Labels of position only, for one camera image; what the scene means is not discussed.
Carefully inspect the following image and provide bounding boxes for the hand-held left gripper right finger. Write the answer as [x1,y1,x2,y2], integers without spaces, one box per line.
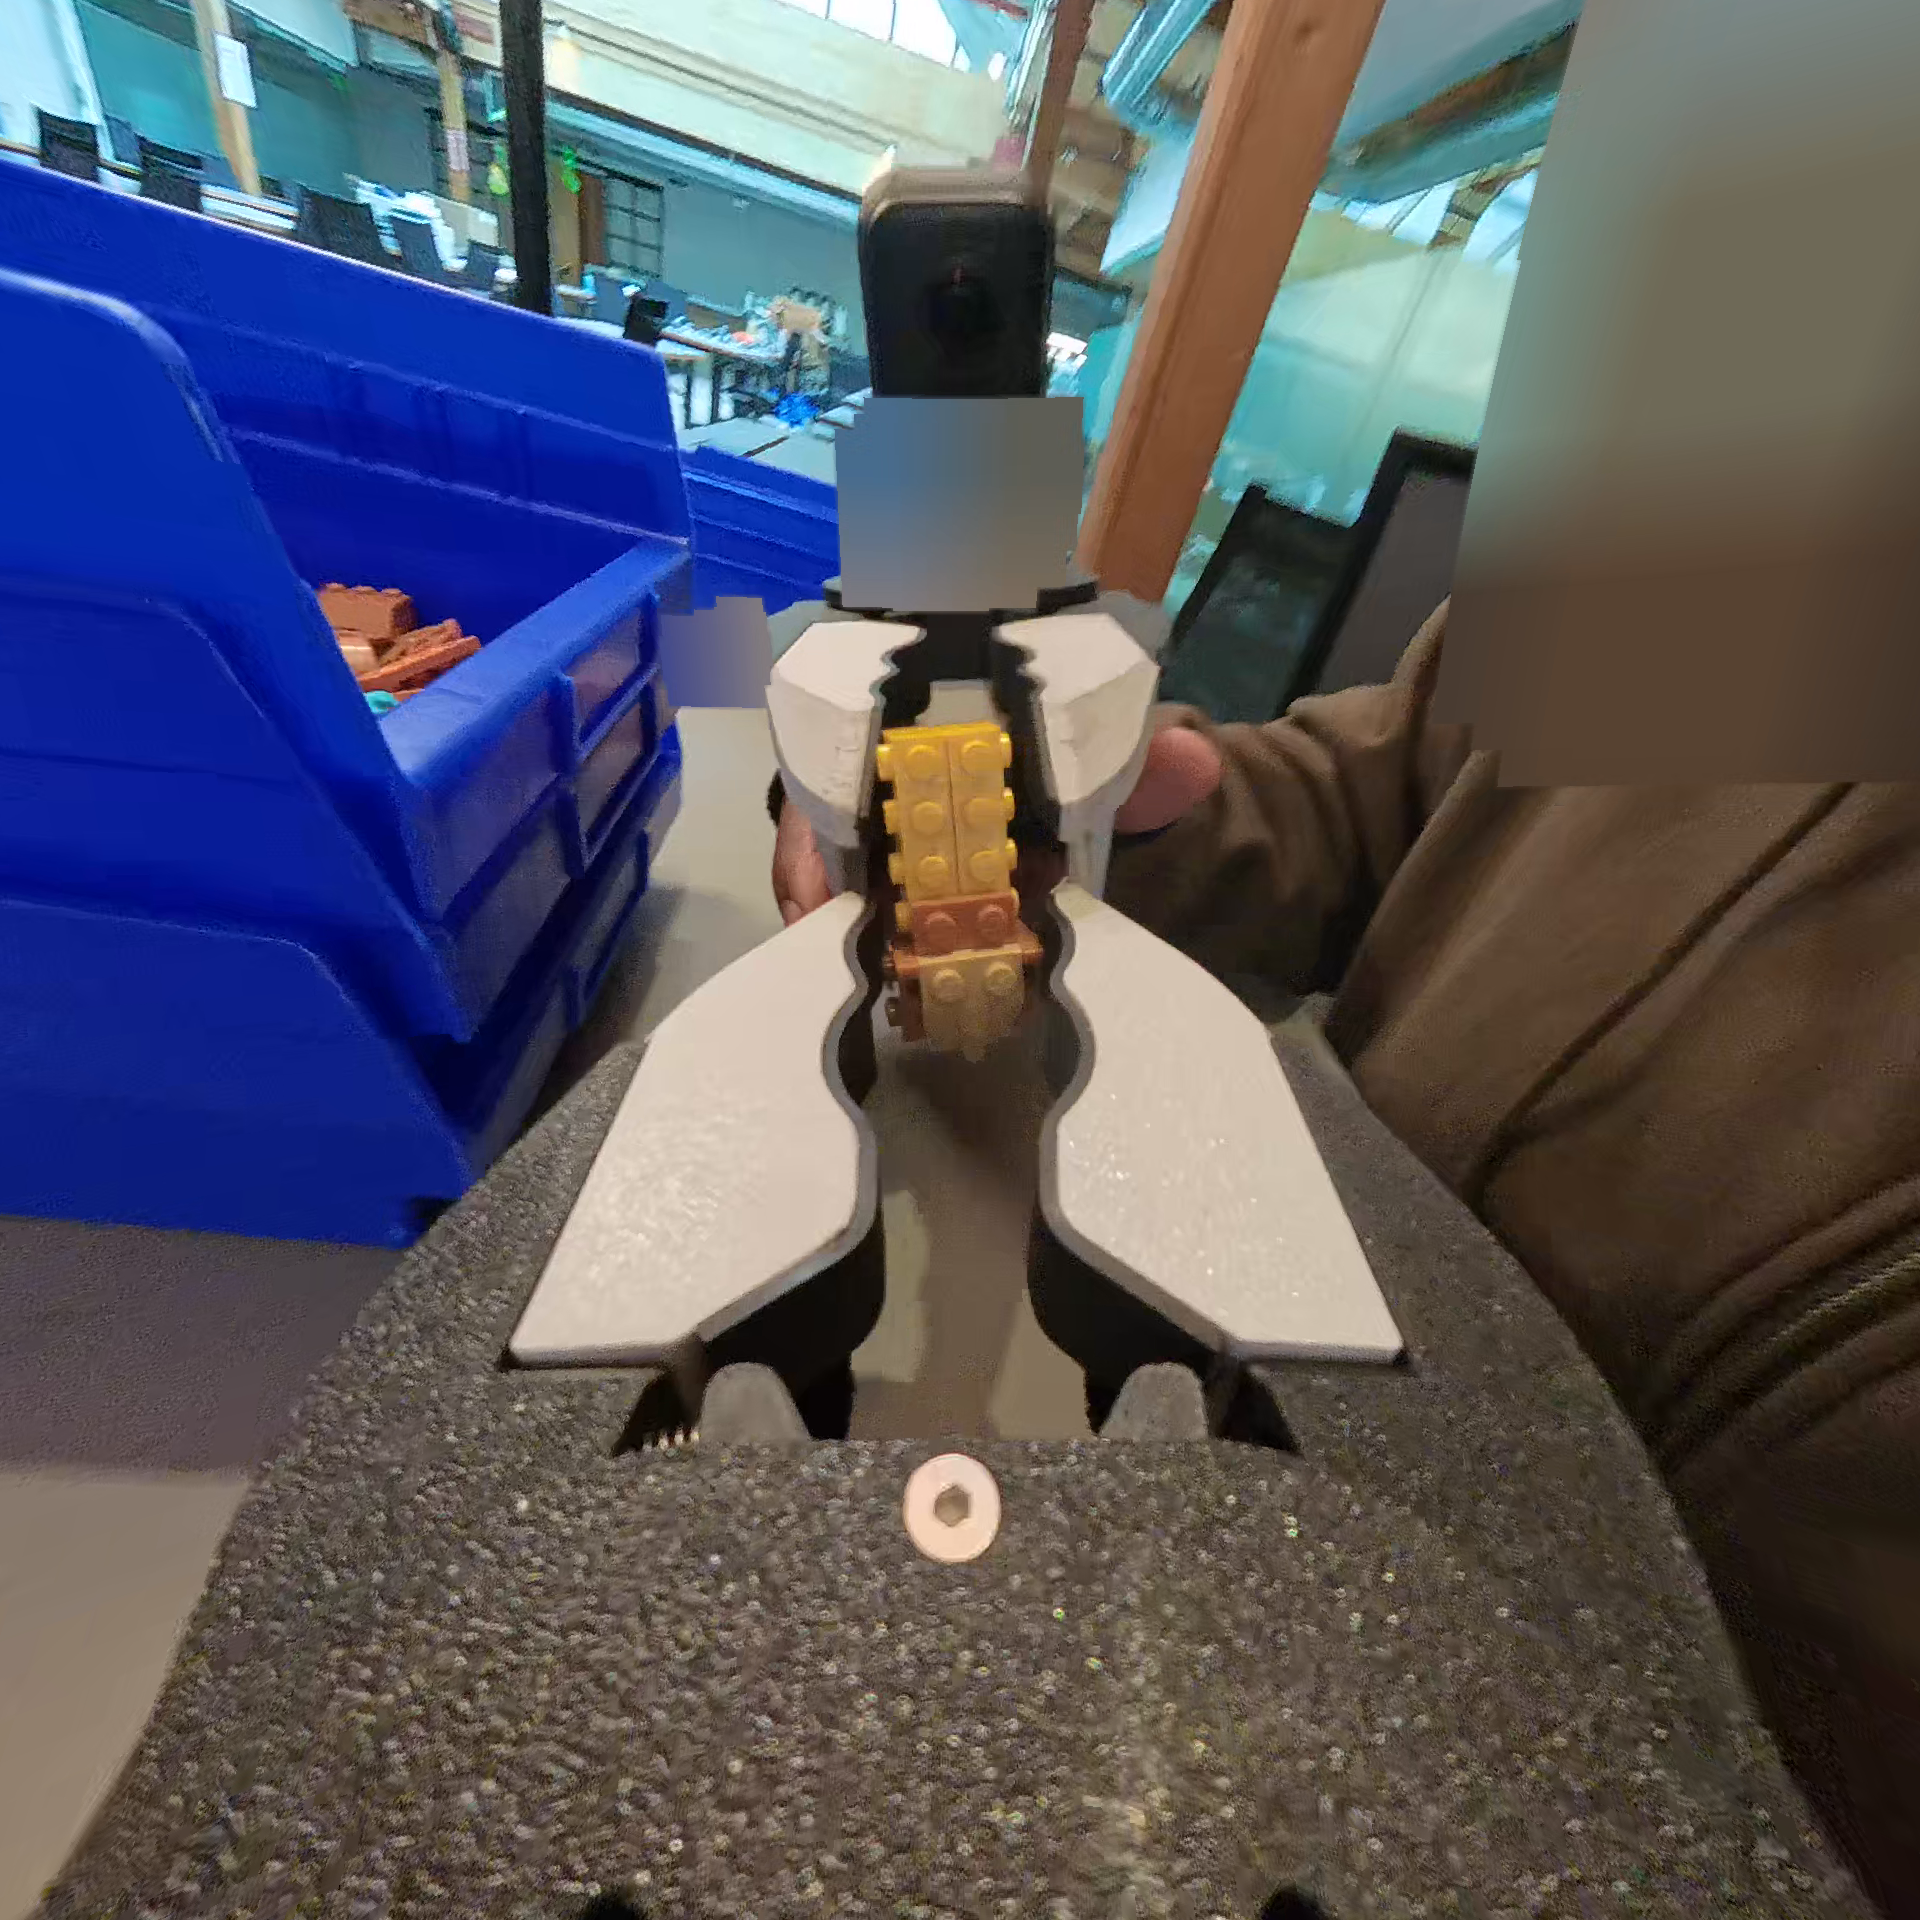
[1031,883,1407,1367]

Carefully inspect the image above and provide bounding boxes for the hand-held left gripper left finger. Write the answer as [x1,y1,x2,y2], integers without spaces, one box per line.
[507,900,882,1370]

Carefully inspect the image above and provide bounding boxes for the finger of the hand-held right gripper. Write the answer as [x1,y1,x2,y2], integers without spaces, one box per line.
[766,620,927,904]
[994,598,1168,910]

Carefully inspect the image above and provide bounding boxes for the orange yellow brick train model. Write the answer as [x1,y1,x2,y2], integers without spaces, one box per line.
[878,722,1047,1067]

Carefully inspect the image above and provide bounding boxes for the blue plastic bin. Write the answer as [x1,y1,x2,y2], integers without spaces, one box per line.
[681,441,840,617]
[0,159,694,922]
[0,751,675,1038]
[0,900,653,1249]

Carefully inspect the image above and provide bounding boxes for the person's right hand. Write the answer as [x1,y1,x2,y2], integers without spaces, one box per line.
[771,720,1224,928]

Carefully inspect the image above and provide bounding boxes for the black mesh chair back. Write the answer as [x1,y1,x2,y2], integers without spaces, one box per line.
[1161,481,1365,724]

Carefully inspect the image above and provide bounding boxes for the wooden pillar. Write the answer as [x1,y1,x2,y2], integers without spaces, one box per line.
[1075,0,1389,602]

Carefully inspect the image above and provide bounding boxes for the pile of loose toy bricks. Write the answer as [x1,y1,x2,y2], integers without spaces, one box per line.
[318,584,485,719]

